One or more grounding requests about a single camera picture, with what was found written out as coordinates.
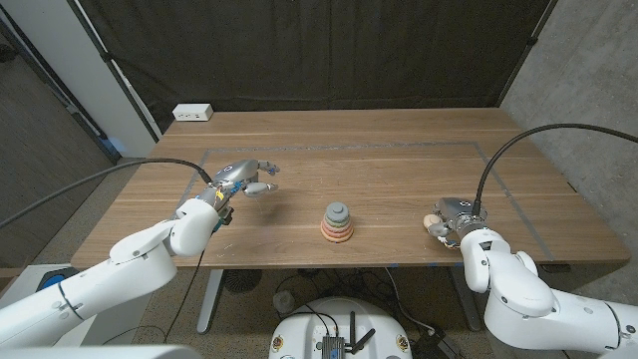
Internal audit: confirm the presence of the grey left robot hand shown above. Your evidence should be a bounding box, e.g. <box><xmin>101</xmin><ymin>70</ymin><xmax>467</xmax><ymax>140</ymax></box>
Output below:
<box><xmin>195</xmin><ymin>159</ymin><xmax>280</xmax><ymax>224</ymax></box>

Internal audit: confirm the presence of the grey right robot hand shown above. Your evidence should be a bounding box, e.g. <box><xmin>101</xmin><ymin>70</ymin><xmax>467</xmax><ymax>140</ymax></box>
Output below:
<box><xmin>426</xmin><ymin>196</ymin><xmax>489</xmax><ymax>250</ymax></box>

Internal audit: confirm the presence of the small grey toy ring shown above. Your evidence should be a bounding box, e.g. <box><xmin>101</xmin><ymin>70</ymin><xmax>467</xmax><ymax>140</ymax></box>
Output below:
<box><xmin>326</xmin><ymin>201</ymin><xmax>350</xmax><ymax>223</ymax></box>

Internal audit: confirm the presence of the coral red toy ring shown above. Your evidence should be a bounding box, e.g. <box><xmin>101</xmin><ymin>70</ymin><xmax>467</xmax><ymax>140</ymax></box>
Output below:
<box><xmin>320</xmin><ymin>226</ymin><xmax>355</xmax><ymax>240</ymax></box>

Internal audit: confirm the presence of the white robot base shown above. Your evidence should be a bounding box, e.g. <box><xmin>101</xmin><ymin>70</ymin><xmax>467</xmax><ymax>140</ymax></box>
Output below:
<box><xmin>268</xmin><ymin>297</ymin><xmax>414</xmax><ymax>359</ymax></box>

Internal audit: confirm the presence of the white power strip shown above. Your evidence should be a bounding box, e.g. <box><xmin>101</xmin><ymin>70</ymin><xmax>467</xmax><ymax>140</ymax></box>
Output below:
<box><xmin>171</xmin><ymin>103</ymin><xmax>214</xmax><ymax>122</ymax></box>

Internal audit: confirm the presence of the round black fan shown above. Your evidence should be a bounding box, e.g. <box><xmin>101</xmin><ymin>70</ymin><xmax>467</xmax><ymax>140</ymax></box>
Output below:
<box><xmin>222</xmin><ymin>268</ymin><xmax>263</xmax><ymax>294</ymax></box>

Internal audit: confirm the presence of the grey round floor object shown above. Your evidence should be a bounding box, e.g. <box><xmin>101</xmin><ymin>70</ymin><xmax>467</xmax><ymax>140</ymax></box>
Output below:
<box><xmin>272</xmin><ymin>290</ymin><xmax>296</xmax><ymax>314</ymax></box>

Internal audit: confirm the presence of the black power adapter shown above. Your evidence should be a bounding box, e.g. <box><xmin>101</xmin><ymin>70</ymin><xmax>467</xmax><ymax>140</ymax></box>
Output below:
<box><xmin>411</xmin><ymin>328</ymin><xmax>463</xmax><ymax>359</ymax></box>

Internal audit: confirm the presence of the black backdrop curtain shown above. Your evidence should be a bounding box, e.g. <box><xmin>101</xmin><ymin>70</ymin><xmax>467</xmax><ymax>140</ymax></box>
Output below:
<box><xmin>77</xmin><ymin>0</ymin><xmax>554</xmax><ymax>132</ymax></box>

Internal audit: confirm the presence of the black backdrop stand pole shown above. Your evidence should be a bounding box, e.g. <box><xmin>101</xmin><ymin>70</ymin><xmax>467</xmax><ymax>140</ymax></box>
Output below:
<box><xmin>495</xmin><ymin>0</ymin><xmax>559</xmax><ymax>109</ymax></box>
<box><xmin>67</xmin><ymin>0</ymin><xmax>163</xmax><ymax>144</ymax></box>

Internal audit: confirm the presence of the radio module with antennas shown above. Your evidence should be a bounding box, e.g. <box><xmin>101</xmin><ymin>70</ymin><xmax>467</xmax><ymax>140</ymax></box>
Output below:
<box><xmin>321</xmin><ymin>311</ymin><xmax>376</xmax><ymax>359</ymax></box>

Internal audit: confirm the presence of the blue foot pedal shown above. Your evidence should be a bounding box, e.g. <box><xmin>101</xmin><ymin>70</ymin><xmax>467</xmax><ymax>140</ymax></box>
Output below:
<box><xmin>35</xmin><ymin>267</ymin><xmax>77</xmax><ymax>292</ymax></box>

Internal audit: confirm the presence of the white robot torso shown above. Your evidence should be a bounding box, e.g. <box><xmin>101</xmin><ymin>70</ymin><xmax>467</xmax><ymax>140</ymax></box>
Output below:
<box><xmin>0</xmin><ymin>343</ymin><xmax>203</xmax><ymax>359</ymax></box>

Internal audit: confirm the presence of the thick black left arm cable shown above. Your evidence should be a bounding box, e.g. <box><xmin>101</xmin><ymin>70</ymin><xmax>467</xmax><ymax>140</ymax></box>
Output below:
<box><xmin>0</xmin><ymin>158</ymin><xmax>214</xmax><ymax>230</ymax></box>

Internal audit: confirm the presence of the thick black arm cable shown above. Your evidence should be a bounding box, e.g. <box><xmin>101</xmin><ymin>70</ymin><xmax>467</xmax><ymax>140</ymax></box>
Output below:
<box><xmin>472</xmin><ymin>123</ymin><xmax>638</xmax><ymax>216</ymax></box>
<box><xmin>0</xmin><ymin>158</ymin><xmax>214</xmax><ymax>230</ymax></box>

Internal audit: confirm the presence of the large orange toy ring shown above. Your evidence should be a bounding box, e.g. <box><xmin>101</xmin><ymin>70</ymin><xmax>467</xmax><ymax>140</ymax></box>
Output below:
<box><xmin>320</xmin><ymin>230</ymin><xmax>355</xmax><ymax>245</ymax></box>

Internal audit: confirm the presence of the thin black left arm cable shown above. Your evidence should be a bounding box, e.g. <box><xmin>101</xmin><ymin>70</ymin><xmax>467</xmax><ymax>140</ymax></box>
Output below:
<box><xmin>163</xmin><ymin>246</ymin><xmax>208</xmax><ymax>345</ymax></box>

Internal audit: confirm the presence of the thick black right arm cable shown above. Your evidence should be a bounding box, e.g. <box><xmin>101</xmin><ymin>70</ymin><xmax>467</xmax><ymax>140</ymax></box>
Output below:
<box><xmin>472</xmin><ymin>123</ymin><xmax>638</xmax><ymax>216</ymax></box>

